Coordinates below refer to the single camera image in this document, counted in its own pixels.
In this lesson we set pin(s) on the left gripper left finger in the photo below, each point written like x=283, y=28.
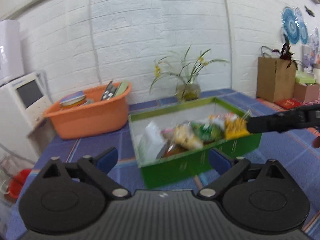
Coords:
x=96, y=170

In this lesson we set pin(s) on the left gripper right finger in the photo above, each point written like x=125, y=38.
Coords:
x=230, y=171

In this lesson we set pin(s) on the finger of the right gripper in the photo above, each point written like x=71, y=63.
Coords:
x=279, y=122

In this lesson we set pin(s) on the green peas snack bag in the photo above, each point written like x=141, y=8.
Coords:
x=207, y=132

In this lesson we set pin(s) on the yellow green sticks snack bag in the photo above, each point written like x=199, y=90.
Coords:
x=232, y=125

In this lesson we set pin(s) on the white snack packet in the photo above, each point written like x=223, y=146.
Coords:
x=152, y=145

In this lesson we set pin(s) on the person right hand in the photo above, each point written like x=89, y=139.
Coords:
x=316, y=142

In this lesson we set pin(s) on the small brown cardboard box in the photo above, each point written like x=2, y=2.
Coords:
x=306, y=92

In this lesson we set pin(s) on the brown paper bag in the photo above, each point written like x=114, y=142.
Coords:
x=276, y=74

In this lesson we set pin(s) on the orange plastic basin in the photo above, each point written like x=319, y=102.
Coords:
x=88, y=120

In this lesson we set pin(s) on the green cardboard box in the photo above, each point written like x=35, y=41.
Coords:
x=172, y=143

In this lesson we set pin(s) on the blue paper fan decoration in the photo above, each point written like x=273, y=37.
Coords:
x=293, y=25

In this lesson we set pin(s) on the glass vase with flowers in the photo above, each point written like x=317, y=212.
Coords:
x=184, y=70

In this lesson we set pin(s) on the white appliance with screen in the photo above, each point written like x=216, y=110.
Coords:
x=25, y=131

